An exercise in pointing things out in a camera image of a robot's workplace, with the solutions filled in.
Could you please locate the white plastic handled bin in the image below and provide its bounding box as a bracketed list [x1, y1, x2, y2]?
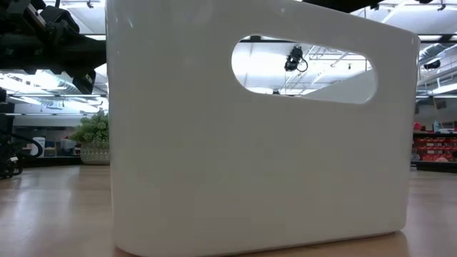
[105, 0, 421, 257]

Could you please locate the shelf with red bins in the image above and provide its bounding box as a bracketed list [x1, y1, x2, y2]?
[410, 121, 457, 174]

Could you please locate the black ceiling-hung device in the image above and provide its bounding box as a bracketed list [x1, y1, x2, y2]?
[423, 59, 443, 71]

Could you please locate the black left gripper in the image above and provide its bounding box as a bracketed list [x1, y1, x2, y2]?
[35, 5, 107, 96]

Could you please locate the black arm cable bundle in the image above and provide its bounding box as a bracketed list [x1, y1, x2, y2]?
[0, 128, 44, 179]

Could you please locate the white jug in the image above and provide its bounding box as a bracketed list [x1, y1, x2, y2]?
[30, 136, 46, 158]

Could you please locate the green potted plant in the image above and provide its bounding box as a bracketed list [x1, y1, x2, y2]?
[69, 110, 110, 166]

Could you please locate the low shelf with boxes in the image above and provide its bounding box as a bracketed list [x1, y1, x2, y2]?
[21, 135, 83, 168]

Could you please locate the black overhead camera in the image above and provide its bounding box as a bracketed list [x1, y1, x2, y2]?
[283, 45, 309, 74]

